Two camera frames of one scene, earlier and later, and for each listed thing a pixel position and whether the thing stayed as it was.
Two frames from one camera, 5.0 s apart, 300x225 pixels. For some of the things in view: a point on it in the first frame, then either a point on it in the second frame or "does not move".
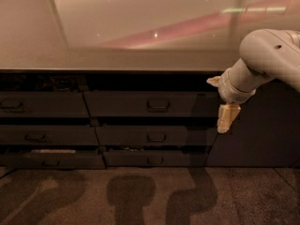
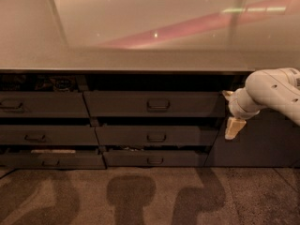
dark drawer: (52, 161) does not move
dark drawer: (152, 104) does not move
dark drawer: (156, 158) does not move
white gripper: (229, 90) → (235, 107)
